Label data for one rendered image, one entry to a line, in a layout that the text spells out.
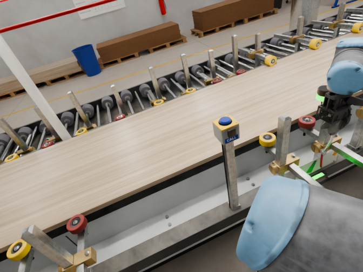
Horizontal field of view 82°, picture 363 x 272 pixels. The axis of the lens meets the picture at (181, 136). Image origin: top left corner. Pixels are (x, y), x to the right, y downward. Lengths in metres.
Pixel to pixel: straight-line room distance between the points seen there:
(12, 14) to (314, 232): 8.15
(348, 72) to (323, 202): 0.51
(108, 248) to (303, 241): 1.14
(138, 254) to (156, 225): 0.20
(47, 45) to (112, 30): 1.99
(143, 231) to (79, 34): 7.15
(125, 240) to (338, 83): 1.15
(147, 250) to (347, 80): 0.99
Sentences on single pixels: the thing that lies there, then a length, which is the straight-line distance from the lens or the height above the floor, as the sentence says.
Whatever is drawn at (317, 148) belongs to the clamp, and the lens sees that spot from 1.21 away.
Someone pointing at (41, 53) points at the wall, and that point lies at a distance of 8.20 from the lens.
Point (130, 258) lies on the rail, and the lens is 1.13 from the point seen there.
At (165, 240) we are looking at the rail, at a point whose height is 0.70.
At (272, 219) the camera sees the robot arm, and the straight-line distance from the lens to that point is 0.24.
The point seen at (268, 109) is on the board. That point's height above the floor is 0.90.
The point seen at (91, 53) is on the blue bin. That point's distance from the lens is 6.22.
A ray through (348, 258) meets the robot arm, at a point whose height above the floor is 1.44.
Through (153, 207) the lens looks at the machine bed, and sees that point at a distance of 1.22.
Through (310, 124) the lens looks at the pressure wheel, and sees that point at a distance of 1.28.
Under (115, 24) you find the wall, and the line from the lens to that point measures 7.80.
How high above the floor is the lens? 1.66
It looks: 37 degrees down
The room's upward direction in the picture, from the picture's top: 15 degrees counter-clockwise
